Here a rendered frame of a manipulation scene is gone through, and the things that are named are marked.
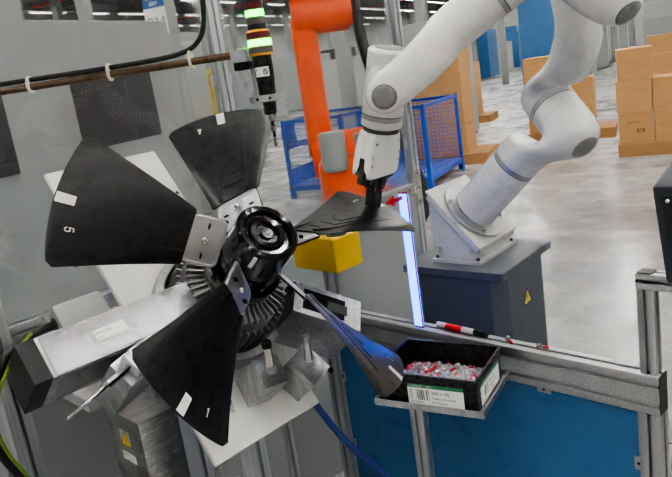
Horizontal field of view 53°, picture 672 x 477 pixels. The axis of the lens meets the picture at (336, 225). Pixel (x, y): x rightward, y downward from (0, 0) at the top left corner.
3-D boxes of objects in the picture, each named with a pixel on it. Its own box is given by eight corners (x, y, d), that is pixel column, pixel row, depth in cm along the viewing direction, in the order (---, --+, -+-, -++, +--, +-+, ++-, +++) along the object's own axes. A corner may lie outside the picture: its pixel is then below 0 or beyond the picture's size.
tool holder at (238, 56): (235, 106, 123) (225, 51, 121) (246, 103, 130) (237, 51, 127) (282, 99, 121) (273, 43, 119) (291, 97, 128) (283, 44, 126)
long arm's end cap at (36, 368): (23, 369, 115) (32, 337, 107) (42, 406, 113) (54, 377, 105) (5, 376, 113) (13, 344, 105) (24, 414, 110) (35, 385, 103)
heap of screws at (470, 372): (387, 399, 139) (385, 385, 139) (414, 368, 151) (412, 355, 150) (476, 410, 130) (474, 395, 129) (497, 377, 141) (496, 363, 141)
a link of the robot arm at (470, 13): (520, 19, 116) (383, 128, 126) (507, 8, 130) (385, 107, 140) (489, -24, 114) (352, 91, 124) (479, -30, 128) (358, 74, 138)
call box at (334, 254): (296, 272, 183) (290, 235, 181) (322, 261, 190) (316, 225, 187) (338, 279, 172) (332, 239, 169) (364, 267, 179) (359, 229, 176)
